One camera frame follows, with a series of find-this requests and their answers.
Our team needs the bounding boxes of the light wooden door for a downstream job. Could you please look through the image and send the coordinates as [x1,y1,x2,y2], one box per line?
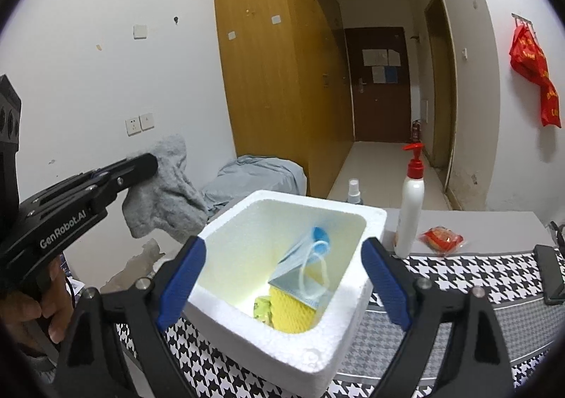
[424,0,458,173]

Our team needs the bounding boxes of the blue spray bottle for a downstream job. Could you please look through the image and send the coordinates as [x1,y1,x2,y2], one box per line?
[346,178,365,206]

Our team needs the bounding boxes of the pale blue cloth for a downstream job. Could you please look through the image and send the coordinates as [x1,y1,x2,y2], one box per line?
[201,155,308,222]

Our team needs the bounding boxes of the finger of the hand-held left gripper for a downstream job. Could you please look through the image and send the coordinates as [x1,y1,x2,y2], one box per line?
[18,156,134,206]
[87,153,159,214]

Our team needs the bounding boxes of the red printed bags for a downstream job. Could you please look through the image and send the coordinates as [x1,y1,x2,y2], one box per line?
[509,24,562,129]

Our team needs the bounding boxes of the dark brown door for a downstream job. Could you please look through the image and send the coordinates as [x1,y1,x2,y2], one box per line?
[344,26,411,143]

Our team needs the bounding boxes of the yellow foam net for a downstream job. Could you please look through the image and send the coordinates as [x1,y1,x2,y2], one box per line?
[269,257,329,334]

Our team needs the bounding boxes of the blue face mask pack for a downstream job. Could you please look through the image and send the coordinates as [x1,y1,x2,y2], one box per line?
[267,226,332,308]

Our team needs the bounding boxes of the wooden wardrobe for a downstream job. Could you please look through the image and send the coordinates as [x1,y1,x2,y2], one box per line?
[211,0,356,200]

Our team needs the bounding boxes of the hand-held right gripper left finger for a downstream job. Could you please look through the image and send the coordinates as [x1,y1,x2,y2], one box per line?
[53,236,207,398]

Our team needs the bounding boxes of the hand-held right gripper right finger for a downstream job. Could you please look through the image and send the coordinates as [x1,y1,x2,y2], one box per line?
[361,237,517,398]

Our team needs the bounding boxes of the white foam box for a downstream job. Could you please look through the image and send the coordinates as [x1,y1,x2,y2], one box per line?
[183,190,388,398]

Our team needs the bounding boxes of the white notice papers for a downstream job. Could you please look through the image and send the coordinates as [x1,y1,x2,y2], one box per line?
[362,49,400,84]

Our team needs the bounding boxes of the grey cloth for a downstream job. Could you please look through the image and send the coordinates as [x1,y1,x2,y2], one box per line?
[120,134,208,244]

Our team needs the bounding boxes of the black smartphone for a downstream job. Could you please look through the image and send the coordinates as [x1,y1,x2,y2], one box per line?
[533,243,565,306]

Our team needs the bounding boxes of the white pump lotion bottle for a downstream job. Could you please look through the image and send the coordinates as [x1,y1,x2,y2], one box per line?
[394,143,426,259]

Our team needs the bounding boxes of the person's left hand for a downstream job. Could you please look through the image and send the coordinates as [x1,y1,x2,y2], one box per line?
[0,259,76,357]

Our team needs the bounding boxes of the houndstooth grey tablecloth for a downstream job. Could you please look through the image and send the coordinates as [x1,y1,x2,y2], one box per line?
[112,210,565,398]

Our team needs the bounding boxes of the red snack packet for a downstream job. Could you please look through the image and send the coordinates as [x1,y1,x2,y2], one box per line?
[418,226,464,257]

